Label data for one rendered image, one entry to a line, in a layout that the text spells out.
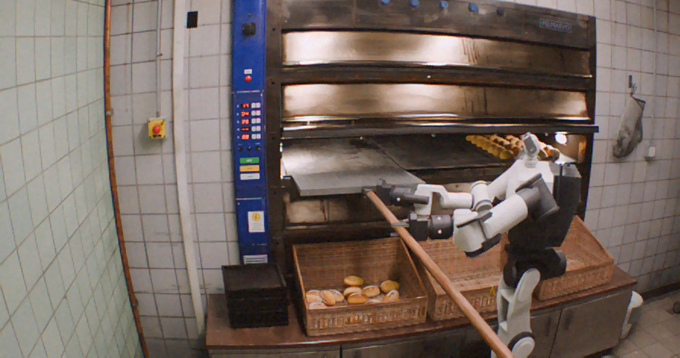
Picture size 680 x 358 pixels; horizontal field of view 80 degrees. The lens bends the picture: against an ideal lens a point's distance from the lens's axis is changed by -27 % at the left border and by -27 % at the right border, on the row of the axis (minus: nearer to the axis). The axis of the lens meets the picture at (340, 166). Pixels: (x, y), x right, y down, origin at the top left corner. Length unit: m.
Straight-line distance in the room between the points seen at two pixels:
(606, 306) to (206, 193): 2.30
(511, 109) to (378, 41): 0.81
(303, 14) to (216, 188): 0.92
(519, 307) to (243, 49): 1.65
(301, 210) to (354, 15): 0.97
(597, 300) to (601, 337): 0.32
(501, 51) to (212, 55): 1.47
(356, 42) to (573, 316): 1.87
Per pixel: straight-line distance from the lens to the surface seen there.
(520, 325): 2.19
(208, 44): 2.48
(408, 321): 2.44
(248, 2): 2.45
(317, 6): 2.52
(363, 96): 2.56
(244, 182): 2.54
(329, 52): 2.50
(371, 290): 2.66
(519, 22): 2.88
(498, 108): 2.80
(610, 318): 3.16
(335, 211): 2.65
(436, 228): 1.84
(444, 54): 2.65
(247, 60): 2.45
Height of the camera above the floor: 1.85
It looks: 14 degrees down
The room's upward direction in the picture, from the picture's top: straight up
